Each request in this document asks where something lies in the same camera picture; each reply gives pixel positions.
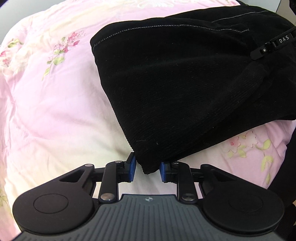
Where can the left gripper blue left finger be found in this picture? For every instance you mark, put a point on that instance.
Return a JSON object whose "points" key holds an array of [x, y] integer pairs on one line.
{"points": [[131, 164]]}

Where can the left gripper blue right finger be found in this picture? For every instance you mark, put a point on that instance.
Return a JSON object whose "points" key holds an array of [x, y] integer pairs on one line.
{"points": [[165, 172]]}

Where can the black velvet pants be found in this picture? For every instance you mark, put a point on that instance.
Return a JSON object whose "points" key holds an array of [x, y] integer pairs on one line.
{"points": [[186, 82]]}

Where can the pink floral bed quilt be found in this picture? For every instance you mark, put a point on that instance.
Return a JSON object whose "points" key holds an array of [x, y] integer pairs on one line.
{"points": [[55, 116]]}

